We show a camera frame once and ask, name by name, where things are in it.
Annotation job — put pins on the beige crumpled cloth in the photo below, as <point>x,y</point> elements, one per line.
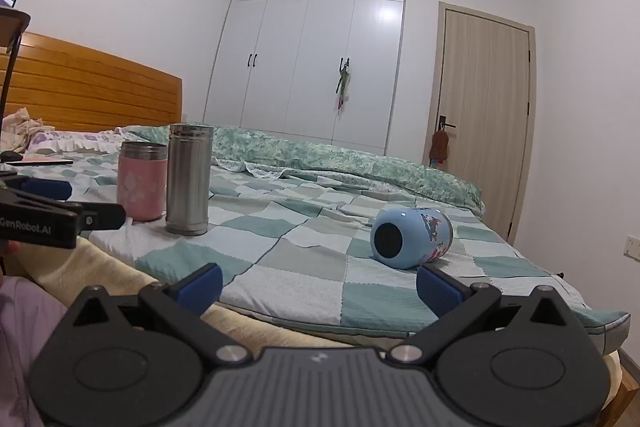
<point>20,124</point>

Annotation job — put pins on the light wooden door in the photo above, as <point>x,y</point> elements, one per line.
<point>480,117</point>

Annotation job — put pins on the wooden headboard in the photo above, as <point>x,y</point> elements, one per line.
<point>90,87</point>

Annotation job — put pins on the hanging green pink ornament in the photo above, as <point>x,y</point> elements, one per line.
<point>343,84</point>

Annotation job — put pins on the purple floral pillow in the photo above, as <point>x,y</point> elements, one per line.
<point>75,141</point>

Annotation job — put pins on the flat dark tablet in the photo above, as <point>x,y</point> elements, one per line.
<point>40,162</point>

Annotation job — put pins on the brown hanging cloth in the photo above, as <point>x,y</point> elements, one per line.
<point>439,147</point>

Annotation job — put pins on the wall socket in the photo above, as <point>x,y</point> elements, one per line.
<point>632,248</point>

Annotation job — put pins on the pale yellow blanket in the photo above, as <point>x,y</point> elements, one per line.
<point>125,272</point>

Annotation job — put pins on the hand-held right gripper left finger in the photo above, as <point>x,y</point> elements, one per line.
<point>204,283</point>

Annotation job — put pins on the person's lilac clothing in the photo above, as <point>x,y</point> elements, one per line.
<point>25,347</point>

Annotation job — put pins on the pink steel-rimmed cup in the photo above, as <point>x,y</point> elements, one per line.
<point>142,187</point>

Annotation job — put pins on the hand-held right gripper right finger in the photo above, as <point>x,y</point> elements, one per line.
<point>436,291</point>

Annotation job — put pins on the blue printed cup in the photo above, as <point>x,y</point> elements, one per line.
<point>420,237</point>

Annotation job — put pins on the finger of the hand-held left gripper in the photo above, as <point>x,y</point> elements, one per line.
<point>47,188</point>
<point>102,215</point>

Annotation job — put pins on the black computer mouse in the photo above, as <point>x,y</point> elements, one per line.
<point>11,156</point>

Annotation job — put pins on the tall stainless steel cup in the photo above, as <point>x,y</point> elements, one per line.
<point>189,182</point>

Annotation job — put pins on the green checkered bed sheet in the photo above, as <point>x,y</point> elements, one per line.
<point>310,267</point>

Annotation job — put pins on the green floral quilt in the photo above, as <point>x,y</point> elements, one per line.
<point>350,167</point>

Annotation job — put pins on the white wardrobe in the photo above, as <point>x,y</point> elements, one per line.
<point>300,57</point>

